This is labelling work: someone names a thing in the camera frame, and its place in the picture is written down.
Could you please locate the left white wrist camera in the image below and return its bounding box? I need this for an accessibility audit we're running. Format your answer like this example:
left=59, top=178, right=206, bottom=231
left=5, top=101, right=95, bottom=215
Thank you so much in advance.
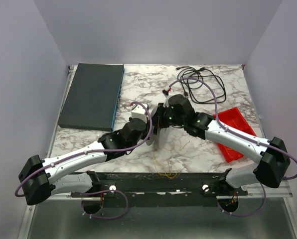
left=131, top=104, right=149, bottom=123

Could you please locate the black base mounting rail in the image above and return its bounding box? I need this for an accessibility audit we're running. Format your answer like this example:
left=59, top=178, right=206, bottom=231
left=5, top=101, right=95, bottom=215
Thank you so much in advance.
left=71, top=171, right=271, bottom=209

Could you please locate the grey cable spool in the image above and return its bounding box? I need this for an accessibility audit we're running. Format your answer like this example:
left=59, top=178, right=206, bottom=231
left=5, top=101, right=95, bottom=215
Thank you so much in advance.
left=146, top=106, right=170, bottom=150

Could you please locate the dark grey network switch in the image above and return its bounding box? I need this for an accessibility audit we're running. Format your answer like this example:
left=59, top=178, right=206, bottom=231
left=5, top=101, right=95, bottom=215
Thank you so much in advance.
left=58, top=63, right=125, bottom=131

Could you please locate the red plastic bin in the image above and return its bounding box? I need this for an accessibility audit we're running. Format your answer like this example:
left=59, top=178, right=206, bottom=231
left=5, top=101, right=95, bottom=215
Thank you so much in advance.
left=213, top=107, right=256, bottom=163

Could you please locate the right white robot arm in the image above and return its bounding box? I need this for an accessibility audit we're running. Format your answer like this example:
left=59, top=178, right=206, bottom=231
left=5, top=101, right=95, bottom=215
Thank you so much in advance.
left=151, top=95, right=291, bottom=189

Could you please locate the aluminium frame rail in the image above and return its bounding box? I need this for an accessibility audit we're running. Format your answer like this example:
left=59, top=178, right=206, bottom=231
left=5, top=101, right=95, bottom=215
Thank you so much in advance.
left=243, top=180, right=293, bottom=198

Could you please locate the yellow wire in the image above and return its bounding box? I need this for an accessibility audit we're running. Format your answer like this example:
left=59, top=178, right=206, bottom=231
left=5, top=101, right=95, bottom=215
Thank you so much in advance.
left=152, top=139, right=190, bottom=180

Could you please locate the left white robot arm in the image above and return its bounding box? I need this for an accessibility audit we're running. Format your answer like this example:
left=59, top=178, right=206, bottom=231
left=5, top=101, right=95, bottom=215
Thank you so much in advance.
left=14, top=118, right=152, bottom=206

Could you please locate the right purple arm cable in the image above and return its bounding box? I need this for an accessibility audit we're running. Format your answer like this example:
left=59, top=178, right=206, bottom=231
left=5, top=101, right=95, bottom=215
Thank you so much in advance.
left=167, top=77, right=297, bottom=180

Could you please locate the black USB cable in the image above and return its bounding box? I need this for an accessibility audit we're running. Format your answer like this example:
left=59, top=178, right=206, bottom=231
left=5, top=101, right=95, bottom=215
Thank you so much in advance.
left=175, top=66, right=226, bottom=105

